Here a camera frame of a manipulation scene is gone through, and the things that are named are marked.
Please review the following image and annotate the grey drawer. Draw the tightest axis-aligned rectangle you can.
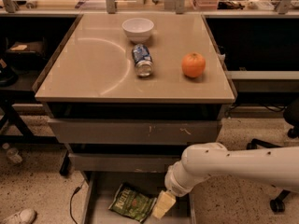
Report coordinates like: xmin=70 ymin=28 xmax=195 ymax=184
xmin=69 ymin=154 xmax=180 ymax=173
xmin=48 ymin=119 xmax=221 ymax=145
xmin=81 ymin=172 xmax=196 ymax=224

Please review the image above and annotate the grey bottom drawer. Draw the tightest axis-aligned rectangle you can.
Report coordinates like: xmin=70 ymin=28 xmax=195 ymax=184
xmin=81 ymin=172 xmax=196 ymax=224

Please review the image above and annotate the white sneaker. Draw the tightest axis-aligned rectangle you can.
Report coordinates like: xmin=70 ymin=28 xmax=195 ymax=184
xmin=0 ymin=209 xmax=36 ymax=224

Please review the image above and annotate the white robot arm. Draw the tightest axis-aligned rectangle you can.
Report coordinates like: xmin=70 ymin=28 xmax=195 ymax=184
xmin=152 ymin=143 xmax=299 ymax=219

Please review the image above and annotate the grey top drawer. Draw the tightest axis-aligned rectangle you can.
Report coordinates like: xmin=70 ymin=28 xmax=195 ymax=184
xmin=48 ymin=119 xmax=221 ymax=145

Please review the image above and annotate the green jalapeno chip bag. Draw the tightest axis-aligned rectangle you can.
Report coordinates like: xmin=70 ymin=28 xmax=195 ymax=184
xmin=108 ymin=183 xmax=156 ymax=223

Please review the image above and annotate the grey drawer cabinet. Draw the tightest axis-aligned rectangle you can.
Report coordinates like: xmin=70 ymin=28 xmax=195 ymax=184
xmin=32 ymin=12 xmax=237 ymax=224

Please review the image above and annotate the orange fruit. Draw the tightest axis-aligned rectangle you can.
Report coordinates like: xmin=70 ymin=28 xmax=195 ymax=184
xmin=181 ymin=52 xmax=206 ymax=78

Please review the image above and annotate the black cable on floor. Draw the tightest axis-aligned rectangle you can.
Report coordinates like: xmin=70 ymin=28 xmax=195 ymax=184
xmin=68 ymin=180 xmax=86 ymax=224

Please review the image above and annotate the grey middle drawer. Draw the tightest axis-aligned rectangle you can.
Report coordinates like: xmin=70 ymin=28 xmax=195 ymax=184
xmin=69 ymin=154 xmax=180 ymax=173

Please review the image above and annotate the blue soda can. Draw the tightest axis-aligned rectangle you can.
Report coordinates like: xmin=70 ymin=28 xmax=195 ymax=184
xmin=132 ymin=44 xmax=153 ymax=77

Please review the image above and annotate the black office chair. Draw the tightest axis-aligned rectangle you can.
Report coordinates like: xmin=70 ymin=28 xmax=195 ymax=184
xmin=245 ymin=98 xmax=299 ymax=214

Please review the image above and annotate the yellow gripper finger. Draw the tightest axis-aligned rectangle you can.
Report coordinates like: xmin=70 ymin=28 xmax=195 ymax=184
xmin=151 ymin=190 xmax=176 ymax=219

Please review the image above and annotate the clear plastic bottle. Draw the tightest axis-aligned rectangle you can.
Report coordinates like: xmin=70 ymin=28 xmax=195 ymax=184
xmin=2 ymin=143 xmax=22 ymax=164

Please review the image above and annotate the white bowl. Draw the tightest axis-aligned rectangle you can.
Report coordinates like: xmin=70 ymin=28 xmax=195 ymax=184
xmin=122 ymin=18 xmax=154 ymax=44

